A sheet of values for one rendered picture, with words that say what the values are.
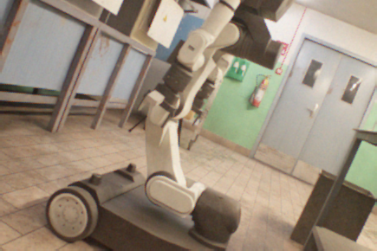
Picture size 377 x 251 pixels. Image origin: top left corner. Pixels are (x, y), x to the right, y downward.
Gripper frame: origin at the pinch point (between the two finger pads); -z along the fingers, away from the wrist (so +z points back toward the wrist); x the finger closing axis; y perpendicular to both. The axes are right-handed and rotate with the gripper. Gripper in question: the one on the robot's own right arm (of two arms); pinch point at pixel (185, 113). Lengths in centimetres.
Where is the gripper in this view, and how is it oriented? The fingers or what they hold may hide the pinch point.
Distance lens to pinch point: 170.5
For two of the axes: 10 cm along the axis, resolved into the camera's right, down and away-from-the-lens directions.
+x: -7.9, -5.7, 2.0
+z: 5.6, -8.2, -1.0
